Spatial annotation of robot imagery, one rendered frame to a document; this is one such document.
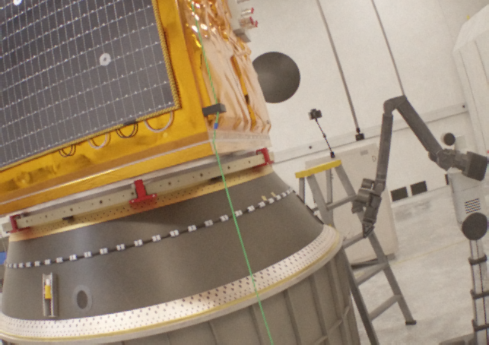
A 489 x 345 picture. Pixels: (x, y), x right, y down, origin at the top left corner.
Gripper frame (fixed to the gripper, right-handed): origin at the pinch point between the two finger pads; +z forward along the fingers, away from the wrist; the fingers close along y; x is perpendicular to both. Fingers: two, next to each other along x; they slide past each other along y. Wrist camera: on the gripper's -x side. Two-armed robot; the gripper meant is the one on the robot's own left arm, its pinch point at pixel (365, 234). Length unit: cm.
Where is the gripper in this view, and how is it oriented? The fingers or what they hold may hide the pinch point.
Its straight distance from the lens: 238.6
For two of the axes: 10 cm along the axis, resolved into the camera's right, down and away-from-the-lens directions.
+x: 9.3, 2.7, -2.4
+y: -2.7, 0.8, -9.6
